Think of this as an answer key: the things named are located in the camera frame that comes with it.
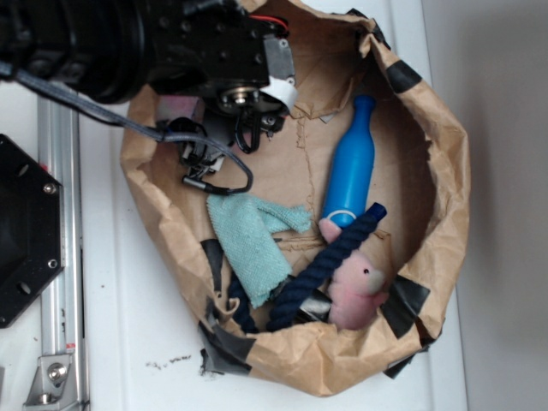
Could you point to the metal corner bracket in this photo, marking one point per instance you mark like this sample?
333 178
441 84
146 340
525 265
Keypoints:
54 385

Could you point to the aluminium extrusion rail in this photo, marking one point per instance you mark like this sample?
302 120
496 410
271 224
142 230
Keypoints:
62 305

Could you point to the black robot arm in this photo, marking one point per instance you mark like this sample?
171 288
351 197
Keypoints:
87 54

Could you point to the light teal cloth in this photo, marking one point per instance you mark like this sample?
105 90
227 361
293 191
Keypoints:
244 225

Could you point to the blue plastic bottle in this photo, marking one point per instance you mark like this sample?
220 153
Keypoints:
351 167

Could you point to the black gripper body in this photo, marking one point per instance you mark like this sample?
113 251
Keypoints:
240 65

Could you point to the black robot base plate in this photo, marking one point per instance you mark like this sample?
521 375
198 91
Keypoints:
31 238

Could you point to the pink plush pig toy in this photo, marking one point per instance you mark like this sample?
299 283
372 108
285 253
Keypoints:
356 292

